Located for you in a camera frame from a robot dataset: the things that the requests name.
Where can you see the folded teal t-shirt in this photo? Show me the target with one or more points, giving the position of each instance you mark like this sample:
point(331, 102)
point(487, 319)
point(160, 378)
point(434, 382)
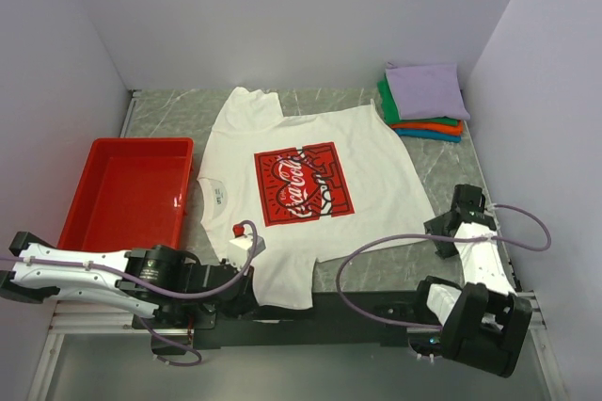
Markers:
point(427, 134)

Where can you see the folded orange t-shirt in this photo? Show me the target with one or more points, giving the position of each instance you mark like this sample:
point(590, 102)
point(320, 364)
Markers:
point(446, 127)

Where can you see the aluminium frame rail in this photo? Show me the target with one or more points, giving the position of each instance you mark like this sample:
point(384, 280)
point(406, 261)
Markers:
point(72, 318)

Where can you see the white printed t-shirt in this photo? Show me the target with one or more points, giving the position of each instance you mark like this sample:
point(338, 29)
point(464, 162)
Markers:
point(317, 187)

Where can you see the black base beam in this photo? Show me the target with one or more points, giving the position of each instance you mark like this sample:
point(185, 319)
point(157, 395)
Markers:
point(241, 322)

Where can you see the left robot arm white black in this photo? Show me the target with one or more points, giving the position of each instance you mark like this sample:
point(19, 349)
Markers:
point(168, 286)

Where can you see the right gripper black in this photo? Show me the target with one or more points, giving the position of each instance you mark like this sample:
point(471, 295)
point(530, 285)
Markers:
point(445, 248)

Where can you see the folded lilac t-shirt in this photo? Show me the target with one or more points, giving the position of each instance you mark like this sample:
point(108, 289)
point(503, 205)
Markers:
point(426, 91)

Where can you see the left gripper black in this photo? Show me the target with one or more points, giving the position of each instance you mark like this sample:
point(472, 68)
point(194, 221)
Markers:
point(245, 302)

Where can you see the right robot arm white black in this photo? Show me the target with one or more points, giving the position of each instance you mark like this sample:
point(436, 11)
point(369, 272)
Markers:
point(484, 323)

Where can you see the red plastic bin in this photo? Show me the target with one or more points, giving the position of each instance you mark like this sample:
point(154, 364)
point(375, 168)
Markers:
point(132, 194)

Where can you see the folded green t-shirt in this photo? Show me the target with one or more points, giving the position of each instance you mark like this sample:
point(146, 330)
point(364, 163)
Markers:
point(391, 113)

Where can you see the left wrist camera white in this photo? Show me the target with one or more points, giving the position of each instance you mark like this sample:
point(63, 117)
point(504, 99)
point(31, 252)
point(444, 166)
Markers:
point(242, 245)

